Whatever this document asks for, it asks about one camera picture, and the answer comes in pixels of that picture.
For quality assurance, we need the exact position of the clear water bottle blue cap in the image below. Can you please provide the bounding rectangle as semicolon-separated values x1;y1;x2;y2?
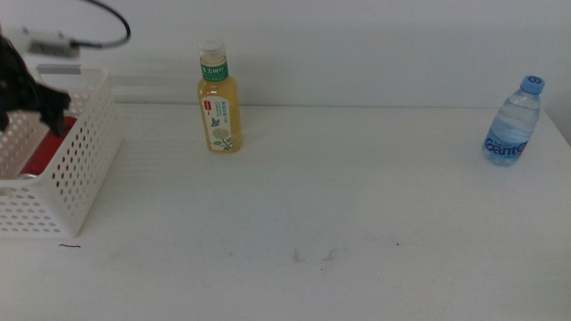
481;74;546;168

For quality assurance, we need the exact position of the white perforated plastic basket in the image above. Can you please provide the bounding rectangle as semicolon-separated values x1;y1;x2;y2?
0;65;123;240

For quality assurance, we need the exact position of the yellow tea bottle white cap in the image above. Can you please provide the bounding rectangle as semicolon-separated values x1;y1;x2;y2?
196;37;244;154

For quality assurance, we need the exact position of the red cola can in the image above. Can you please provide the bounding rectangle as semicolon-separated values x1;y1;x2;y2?
20;116;78;178

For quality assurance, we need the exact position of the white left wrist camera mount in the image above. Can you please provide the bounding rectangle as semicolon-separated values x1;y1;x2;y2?
17;27;82;60

